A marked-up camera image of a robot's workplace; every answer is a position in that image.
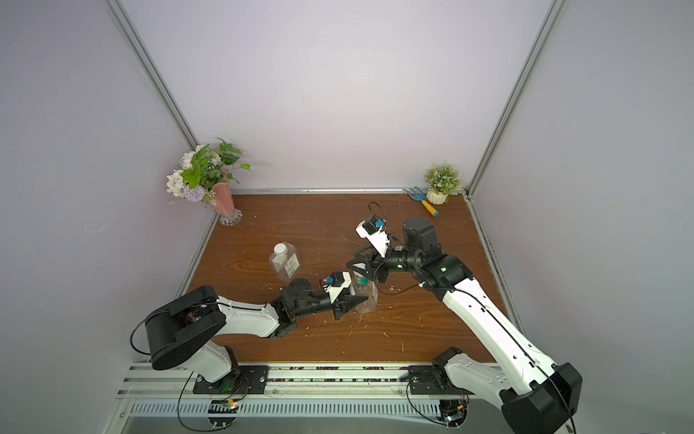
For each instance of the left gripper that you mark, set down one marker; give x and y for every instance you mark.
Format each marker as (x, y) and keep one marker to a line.
(339, 305)

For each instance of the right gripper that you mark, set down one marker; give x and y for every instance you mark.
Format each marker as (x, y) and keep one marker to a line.
(377, 264)

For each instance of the tall clear labelled bottle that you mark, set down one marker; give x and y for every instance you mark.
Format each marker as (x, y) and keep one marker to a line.
(363, 287)

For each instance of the square clear plastic bottle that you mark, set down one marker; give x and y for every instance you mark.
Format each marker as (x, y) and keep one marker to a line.
(285, 266)

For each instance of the white bottle cap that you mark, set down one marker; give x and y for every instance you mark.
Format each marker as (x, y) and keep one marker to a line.
(281, 249)

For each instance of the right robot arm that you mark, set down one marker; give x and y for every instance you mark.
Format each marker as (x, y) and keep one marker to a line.
(534, 393)

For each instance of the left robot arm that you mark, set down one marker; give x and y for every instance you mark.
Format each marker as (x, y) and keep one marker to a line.
(181, 332)

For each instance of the blue yellow garden trowel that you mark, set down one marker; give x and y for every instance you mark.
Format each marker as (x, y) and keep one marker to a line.
(418, 195)

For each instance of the small potted green plant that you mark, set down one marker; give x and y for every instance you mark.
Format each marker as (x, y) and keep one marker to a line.
(443, 181)

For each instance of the pink vase with flowers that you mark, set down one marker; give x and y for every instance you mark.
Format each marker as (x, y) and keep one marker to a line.
(204, 176)

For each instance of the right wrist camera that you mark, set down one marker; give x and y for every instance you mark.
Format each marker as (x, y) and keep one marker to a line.
(373, 229)

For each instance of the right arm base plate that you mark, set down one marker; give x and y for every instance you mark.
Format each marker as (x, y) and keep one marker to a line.
(430, 380)

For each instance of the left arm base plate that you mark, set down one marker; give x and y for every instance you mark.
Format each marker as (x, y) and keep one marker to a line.
(230, 380)

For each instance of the aluminium front rail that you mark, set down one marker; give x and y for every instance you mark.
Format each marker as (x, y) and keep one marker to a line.
(283, 380)

